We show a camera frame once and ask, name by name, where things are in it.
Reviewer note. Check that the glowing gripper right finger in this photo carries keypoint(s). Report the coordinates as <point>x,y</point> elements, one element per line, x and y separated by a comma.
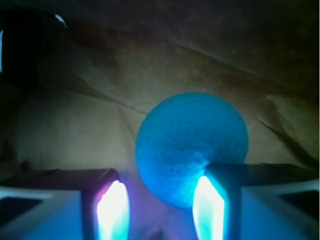
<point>257,202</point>

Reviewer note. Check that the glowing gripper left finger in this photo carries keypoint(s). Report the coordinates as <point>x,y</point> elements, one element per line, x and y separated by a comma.
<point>90,204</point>

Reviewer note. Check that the blue ball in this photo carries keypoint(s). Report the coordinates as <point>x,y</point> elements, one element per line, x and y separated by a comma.
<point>180,137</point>

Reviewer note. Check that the brown paper bag bin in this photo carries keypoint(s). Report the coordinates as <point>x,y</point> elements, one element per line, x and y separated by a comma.
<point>104,64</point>

